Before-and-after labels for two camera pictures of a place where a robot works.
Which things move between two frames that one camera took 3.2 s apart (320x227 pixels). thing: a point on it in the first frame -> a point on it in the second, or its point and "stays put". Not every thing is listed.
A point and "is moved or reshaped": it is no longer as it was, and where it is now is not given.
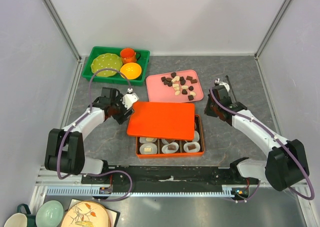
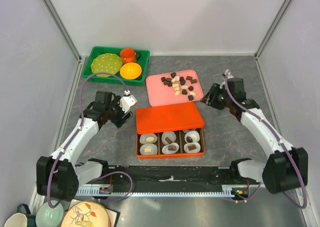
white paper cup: (171, 148) stays put
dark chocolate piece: (191, 147) stays put
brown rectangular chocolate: (171, 147) stays put
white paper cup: (148, 148) stays put
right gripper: (207, 110) -> (215, 90)
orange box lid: (164, 120) is moved or reshaped
